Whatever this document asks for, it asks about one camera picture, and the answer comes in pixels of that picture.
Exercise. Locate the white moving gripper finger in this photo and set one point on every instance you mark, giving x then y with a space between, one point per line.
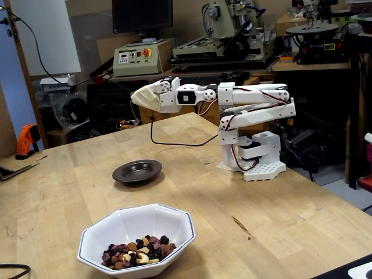
164 86

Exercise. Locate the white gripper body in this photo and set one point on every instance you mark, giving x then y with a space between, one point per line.
165 100

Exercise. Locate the small heap of nuts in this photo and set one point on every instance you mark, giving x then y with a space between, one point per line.
125 125

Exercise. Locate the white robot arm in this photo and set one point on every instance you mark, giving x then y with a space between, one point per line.
255 96

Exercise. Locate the dark brown plate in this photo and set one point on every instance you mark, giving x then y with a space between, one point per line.
130 173

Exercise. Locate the white octagonal bowl blue rim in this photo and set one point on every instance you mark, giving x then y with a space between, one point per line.
139 221

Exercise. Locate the wooden workbench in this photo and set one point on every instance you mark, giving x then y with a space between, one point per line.
174 114

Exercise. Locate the beige tape wrap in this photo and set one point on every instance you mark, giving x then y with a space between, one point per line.
145 100

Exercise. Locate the beige control box red button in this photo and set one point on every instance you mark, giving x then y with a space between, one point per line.
136 67

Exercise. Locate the black keyboard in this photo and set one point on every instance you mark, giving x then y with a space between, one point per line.
200 80

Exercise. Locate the black handheld device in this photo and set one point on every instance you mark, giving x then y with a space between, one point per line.
235 77

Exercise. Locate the black computer monitor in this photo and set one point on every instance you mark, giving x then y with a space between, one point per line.
142 14

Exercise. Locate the benchtop milling machine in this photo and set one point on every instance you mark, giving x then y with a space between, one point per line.
223 17

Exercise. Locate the plastic bag with black disc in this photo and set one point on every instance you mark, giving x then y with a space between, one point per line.
72 110

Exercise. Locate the small white box device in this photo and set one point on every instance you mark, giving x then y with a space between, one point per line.
58 82

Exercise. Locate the robot controller circuit board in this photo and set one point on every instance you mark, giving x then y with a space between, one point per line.
279 129

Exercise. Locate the brown cardboard box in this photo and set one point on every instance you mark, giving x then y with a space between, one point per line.
286 24

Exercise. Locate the orange black hand tool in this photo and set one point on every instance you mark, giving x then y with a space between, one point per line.
26 139

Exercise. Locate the wooden shelf board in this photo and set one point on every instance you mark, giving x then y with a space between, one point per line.
314 66

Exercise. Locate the mixed nuts and dried fruit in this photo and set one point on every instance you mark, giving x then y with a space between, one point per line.
136 255

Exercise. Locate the black scroll saw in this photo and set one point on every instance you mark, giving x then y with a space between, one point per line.
319 46

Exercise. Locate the flat cardboard sheets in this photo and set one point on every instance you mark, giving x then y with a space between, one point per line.
14 167

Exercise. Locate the red bin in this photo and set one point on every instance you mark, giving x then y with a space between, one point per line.
365 182

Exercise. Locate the black mat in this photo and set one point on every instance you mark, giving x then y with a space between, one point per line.
337 271

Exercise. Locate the white flat object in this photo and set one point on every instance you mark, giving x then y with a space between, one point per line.
360 271

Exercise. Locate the white wall panel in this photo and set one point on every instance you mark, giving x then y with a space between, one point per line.
52 35

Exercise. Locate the wooden post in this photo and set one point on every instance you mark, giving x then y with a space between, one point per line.
24 72

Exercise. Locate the black shelf frame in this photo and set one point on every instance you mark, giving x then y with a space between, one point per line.
356 116

